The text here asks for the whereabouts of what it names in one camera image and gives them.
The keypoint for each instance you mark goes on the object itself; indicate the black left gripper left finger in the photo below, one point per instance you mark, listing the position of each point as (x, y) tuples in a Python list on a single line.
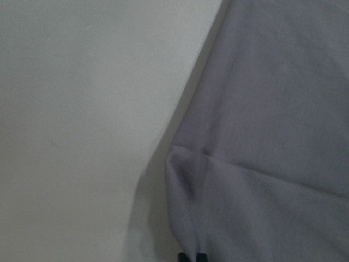
[(182, 257)]

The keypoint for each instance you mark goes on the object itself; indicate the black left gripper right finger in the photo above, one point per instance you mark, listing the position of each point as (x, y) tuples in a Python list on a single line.
[(201, 257)]

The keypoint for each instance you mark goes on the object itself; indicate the dark brown t-shirt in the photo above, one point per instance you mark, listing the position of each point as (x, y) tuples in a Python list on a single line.
[(258, 168)]

